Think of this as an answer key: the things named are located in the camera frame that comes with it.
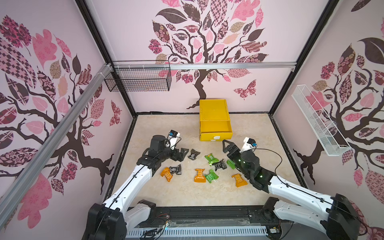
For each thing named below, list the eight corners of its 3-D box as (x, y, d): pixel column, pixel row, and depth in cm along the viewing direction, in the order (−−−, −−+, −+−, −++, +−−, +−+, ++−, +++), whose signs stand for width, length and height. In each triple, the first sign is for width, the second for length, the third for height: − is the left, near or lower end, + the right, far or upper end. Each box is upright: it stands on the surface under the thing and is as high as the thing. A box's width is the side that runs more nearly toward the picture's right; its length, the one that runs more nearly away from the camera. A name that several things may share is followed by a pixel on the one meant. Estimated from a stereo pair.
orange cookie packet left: (160, 174, 90) (159, 173, 88) (167, 167, 93) (166, 166, 91) (168, 182, 87) (168, 181, 85) (175, 174, 90) (175, 173, 88)
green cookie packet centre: (209, 184, 86) (209, 183, 85) (203, 175, 90) (203, 173, 88) (218, 178, 88) (218, 176, 87) (211, 169, 92) (212, 168, 90)
